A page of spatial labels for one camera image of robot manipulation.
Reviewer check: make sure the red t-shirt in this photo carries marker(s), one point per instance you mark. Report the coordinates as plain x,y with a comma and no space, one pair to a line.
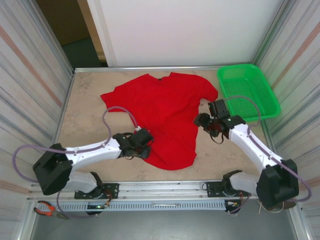
170,112

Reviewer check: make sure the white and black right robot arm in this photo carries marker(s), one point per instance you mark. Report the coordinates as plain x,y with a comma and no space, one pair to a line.
257,150

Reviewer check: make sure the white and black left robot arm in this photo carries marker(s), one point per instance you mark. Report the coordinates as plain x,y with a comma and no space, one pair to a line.
90,152

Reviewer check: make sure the green plastic basket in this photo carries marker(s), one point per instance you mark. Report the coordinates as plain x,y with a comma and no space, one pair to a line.
240,82

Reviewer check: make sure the small silver wrench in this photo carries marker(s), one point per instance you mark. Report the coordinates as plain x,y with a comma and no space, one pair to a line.
165,205

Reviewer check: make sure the small circuit board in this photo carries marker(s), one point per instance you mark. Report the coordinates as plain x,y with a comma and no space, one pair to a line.
96,206
233,204

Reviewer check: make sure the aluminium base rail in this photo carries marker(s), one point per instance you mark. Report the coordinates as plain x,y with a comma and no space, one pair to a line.
162,191

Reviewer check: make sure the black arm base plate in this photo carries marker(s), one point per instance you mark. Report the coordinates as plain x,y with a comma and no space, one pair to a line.
212,188
112,190

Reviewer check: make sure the aluminium table end rail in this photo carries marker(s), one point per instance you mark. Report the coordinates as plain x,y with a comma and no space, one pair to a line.
150,68

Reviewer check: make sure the aluminium table side rail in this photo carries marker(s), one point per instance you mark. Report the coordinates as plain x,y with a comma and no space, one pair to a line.
66,100

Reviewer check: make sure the white door frame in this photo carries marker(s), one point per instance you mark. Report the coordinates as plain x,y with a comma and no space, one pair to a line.
105,30

